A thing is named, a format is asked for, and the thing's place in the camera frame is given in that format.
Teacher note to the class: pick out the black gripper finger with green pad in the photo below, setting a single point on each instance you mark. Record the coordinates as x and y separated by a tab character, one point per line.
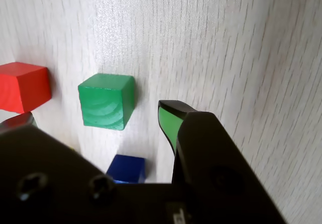
50	178
213	153

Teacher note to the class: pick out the blue wooden cube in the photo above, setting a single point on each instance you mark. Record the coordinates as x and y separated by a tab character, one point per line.
127	168

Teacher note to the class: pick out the red wooden cube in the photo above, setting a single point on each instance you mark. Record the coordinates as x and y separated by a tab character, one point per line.
22	88

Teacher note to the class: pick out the green wooden cube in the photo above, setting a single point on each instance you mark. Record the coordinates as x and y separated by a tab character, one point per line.
103	105

